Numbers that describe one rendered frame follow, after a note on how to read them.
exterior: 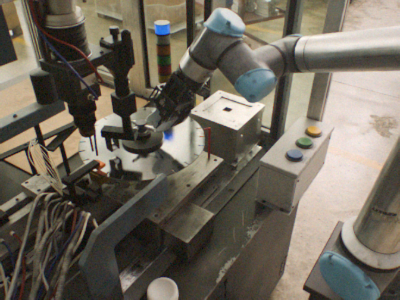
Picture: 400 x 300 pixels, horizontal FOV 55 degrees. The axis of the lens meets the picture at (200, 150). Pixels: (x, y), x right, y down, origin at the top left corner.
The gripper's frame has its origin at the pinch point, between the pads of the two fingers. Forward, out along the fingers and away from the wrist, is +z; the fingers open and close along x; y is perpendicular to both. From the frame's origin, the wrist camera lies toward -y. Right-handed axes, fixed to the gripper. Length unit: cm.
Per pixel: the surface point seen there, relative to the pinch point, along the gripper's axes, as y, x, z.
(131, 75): -44, -40, 31
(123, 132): 11.8, -2.0, -0.8
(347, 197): -134, 67, 45
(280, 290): -60, 69, 62
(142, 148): 6.1, 2.0, 3.5
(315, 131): -33.8, 27.6, -14.8
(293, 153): -20.7, 27.9, -11.8
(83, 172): 22.6, 0.1, 6.3
